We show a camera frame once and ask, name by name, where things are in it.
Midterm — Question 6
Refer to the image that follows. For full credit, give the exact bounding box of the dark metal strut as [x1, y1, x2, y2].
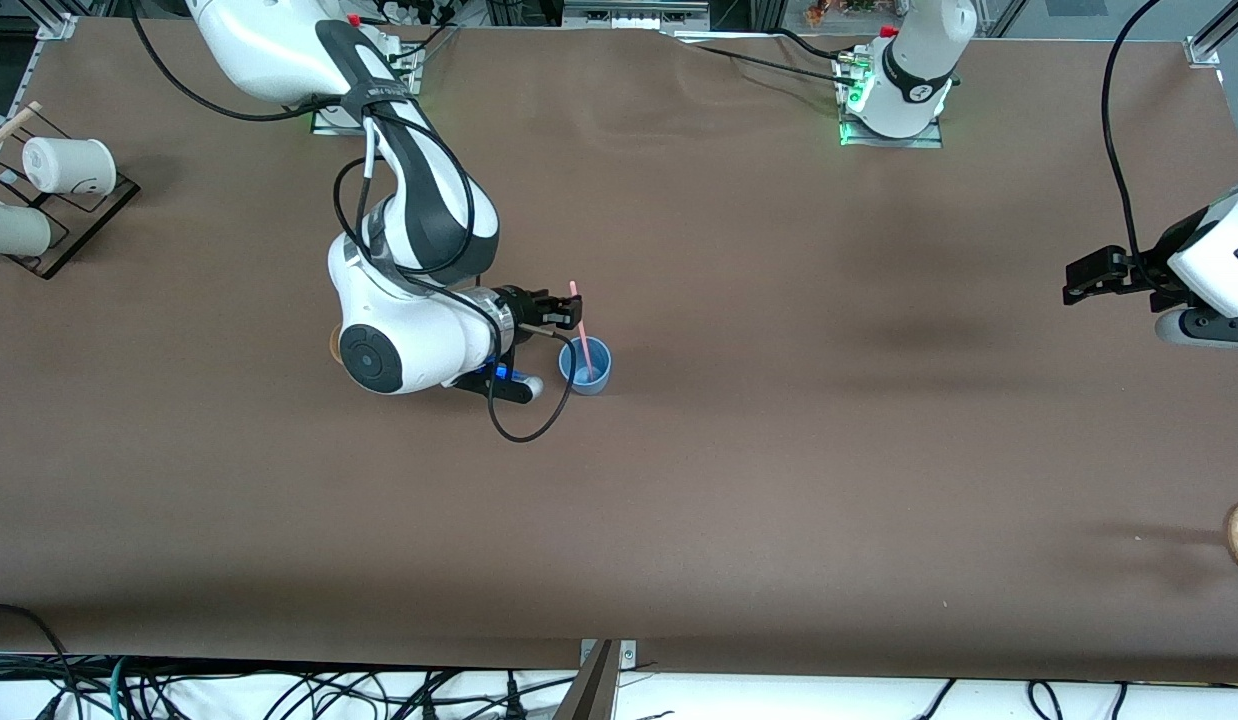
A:
[553, 640, 621, 720]

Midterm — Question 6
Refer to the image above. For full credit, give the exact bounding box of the white paper cup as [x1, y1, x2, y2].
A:
[0, 198, 53, 257]
[22, 137, 117, 196]

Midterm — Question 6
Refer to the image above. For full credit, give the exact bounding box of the aluminium corner profile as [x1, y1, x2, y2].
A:
[1184, 0, 1238, 69]

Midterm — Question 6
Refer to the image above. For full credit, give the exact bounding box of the black cup rack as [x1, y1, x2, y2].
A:
[0, 105, 141, 280]

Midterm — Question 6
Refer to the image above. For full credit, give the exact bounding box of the grey metal table bracket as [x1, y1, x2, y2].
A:
[579, 638, 638, 669]

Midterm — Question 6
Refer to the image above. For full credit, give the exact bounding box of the wooden stick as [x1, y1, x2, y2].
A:
[0, 100, 43, 160]

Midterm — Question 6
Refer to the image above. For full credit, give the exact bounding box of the blue plastic cup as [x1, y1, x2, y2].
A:
[559, 336, 613, 396]

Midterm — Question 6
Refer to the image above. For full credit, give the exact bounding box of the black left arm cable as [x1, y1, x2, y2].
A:
[1100, 0, 1166, 293]

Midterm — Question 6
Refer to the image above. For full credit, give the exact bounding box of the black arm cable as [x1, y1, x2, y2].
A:
[1100, 0, 1166, 293]
[129, 0, 579, 444]

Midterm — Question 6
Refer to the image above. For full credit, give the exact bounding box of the black base cable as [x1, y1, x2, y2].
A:
[769, 28, 850, 63]
[374, 0, 462, 63]
[674, 36, 860, 91]

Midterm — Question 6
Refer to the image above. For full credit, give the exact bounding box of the pink straw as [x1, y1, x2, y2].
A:
[568, 280, 594, 379]

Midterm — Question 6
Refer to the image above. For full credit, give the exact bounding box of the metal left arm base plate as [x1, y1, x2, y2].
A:
[834, 50, 946, 150]

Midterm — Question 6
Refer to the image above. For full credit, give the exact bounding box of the grey electronics box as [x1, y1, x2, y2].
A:
[562, 0, 713, 31]

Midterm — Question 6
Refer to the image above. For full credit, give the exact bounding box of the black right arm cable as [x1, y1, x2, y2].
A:
[129, 0, 579, 444]

